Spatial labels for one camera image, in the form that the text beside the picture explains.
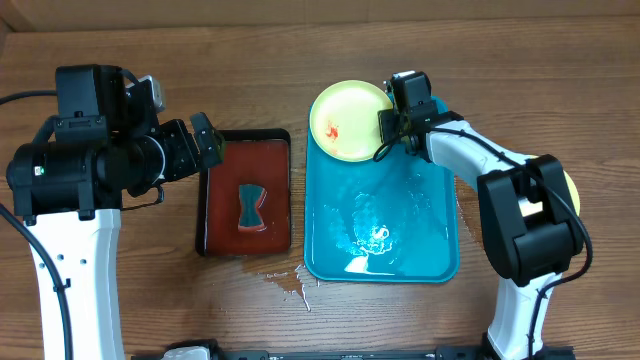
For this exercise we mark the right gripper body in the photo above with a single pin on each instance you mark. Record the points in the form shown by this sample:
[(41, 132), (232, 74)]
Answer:
[(396, 124)]

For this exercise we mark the yellow-green plate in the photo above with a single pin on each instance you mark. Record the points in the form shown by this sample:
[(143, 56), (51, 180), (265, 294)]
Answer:
[(574, 194), (344, 120)]

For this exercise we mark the dark teal sponge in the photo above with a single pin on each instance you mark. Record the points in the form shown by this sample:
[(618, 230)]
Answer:
[(251, 198)]

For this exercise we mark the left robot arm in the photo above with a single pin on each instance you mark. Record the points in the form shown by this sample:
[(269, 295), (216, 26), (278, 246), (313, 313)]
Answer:
[(105, 142)]

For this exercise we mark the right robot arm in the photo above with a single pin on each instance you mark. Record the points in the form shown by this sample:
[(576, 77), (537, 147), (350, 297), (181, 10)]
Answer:
[(531, 230)]

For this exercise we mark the teal plastic serving tray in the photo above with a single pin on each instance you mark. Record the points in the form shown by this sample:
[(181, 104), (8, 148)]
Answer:
[(392, 221)]

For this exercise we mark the black tray with red water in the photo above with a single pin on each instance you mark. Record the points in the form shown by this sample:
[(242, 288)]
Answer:
[(254, 156)]

